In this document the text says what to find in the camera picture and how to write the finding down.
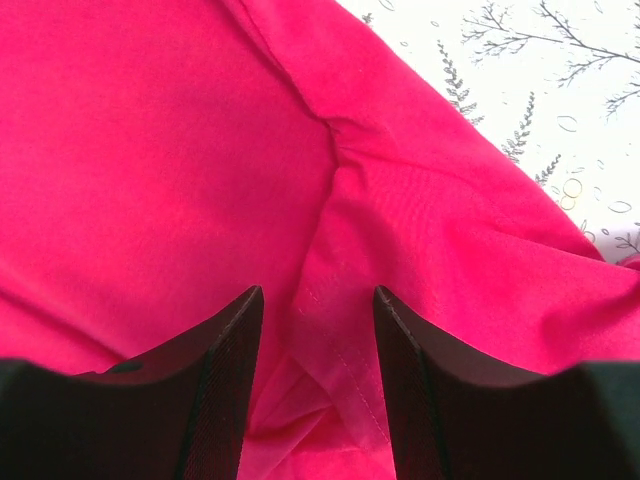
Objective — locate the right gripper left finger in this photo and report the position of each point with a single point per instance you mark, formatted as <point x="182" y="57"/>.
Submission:
<point x="177" y="411"/>

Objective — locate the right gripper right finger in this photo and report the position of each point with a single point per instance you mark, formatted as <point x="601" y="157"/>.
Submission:
<point x="455" y="412"/>

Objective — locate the bright pink t shirt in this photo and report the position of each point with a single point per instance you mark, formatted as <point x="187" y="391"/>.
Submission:
<point x="159" y="157"/>

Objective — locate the floral patterned table mat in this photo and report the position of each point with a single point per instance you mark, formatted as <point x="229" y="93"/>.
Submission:
<point x="554" y="85"/>

